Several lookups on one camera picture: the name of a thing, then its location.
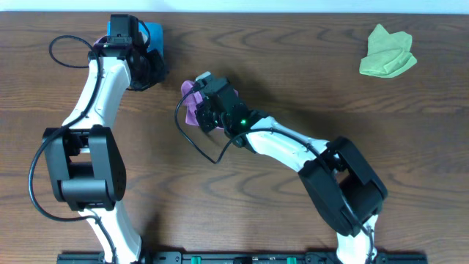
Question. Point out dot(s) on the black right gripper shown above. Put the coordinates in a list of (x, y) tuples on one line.
[(202, 113)]

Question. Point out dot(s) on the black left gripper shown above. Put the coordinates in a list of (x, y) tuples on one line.
[(157, 58)]

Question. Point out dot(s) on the purple microfiber cloth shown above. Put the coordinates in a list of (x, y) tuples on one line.
[(192, 102)]

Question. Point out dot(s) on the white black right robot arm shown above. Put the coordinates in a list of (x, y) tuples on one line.
[(342, 185)]

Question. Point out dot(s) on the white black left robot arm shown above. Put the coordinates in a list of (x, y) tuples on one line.
[(85, 167)]

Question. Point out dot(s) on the purple folded cloth under blue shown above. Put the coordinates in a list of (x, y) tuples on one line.
[(100, 43)]

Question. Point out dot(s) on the green microfiber cloth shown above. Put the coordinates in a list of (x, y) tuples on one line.
[(388, 54)]

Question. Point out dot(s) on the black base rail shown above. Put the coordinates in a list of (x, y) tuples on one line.
[(308, 258)]

